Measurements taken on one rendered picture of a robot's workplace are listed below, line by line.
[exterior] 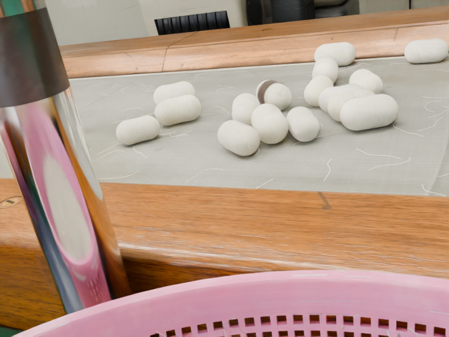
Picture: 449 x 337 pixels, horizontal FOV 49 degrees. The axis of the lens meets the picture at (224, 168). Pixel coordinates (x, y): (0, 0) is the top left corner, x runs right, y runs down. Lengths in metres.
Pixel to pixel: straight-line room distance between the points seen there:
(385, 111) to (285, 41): 0.23
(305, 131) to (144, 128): 0.12
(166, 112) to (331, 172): 0.15
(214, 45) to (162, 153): 0.25
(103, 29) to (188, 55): 2.38
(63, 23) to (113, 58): 2.46
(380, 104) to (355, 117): 0.02
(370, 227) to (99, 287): 0.09
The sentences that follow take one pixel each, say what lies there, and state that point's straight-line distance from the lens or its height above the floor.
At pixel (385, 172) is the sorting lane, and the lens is 0.26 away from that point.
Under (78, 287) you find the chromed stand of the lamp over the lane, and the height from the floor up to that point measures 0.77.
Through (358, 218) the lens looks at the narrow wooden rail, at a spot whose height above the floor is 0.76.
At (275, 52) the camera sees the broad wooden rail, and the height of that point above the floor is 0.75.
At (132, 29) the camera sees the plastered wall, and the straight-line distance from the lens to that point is 2.83.
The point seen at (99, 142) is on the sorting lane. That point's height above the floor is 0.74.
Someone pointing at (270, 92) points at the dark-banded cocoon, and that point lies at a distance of 0.36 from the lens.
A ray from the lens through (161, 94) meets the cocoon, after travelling 0.42.
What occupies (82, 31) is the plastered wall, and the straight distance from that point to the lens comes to 3.01.
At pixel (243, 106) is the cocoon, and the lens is 0.33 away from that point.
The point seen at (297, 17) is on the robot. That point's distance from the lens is 1.11.
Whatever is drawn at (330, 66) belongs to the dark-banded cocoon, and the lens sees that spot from 0.41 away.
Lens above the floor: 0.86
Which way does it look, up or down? 24 degrees down
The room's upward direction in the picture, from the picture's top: 10 degrees counter-clockwise
